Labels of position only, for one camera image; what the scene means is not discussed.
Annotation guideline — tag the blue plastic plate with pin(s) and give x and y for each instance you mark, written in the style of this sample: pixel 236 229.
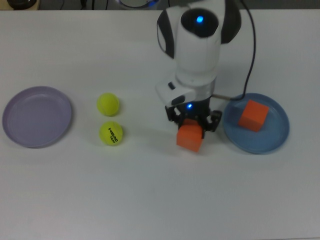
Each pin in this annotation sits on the blue plastic plate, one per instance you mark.
pixel 262 142

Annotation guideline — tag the purple plastic plate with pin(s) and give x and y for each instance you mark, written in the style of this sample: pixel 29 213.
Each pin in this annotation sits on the purple plastic plate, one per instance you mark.
pixel 37 117

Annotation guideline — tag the black round object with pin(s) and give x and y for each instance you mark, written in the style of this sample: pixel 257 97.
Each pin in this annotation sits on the black round object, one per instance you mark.
pixel 21 3

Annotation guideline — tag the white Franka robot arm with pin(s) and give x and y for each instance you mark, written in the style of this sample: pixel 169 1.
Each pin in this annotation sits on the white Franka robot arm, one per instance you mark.
pixel 197 55

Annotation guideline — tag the orange foam cube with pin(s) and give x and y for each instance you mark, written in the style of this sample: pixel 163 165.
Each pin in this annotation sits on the orange foam cube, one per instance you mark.
pixel 252 116
pixel 188 140

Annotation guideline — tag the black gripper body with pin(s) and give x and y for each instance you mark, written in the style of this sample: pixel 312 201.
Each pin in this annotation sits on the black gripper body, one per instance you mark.
pixel 197 110

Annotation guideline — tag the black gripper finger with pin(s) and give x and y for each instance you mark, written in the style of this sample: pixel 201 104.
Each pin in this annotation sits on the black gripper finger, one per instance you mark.
pixel 173 113
pixel 212 122

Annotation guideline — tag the yellow tennis ball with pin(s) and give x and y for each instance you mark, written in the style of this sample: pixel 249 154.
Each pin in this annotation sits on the yellow tennis ball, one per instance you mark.
pixel 106 130
pixel 108 104

